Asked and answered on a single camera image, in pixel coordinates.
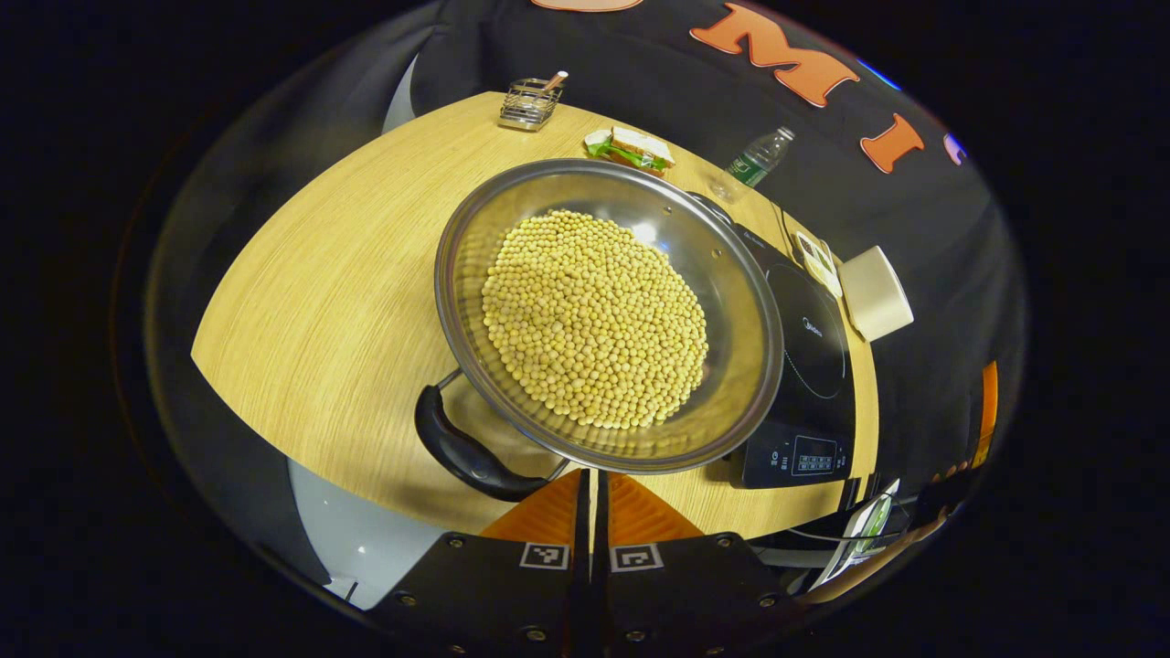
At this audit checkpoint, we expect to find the black backdrop cloth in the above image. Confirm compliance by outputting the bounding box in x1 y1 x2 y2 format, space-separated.
144 0 1030 590

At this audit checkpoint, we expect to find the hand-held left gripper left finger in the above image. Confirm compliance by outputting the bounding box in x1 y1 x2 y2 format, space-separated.
366 468 592 657

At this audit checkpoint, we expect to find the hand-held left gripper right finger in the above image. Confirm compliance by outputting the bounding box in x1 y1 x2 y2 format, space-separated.
593 470 816 657

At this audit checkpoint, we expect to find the metal wire utensil holder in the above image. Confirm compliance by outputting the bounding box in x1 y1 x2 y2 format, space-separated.
498 78 564 133

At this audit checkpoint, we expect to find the white flat device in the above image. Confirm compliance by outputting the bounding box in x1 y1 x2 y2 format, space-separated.
809 478 902 590

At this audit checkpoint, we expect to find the black induction cooktop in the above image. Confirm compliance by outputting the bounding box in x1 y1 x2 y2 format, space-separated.
690 192 858 490

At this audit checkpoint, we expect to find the clear plastic water bottle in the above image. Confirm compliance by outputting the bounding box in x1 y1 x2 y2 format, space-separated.
711 126 796 204

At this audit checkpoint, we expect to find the white toaster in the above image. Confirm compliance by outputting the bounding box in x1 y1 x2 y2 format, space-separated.
839 245 915 343

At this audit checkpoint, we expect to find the sandwich with lettuce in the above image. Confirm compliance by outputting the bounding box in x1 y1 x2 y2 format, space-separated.
590 126 675 176

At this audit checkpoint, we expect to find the stainless steel pot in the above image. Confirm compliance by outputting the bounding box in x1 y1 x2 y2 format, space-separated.
414 158 785 504

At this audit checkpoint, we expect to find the pile of yellow soybeans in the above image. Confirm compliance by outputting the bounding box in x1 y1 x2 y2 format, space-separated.
481 209 710 430

